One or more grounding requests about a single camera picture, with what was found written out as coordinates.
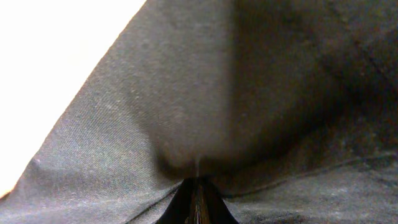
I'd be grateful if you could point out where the black t-shirt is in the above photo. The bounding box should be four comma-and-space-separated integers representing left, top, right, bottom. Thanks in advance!
1, 0, 397, 223

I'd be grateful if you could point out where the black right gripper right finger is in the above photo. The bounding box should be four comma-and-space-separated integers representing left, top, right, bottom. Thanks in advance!
197, 178, 239, 224

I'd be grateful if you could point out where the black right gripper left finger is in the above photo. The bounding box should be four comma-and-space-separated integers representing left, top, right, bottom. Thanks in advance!
155, 179, 195, 224

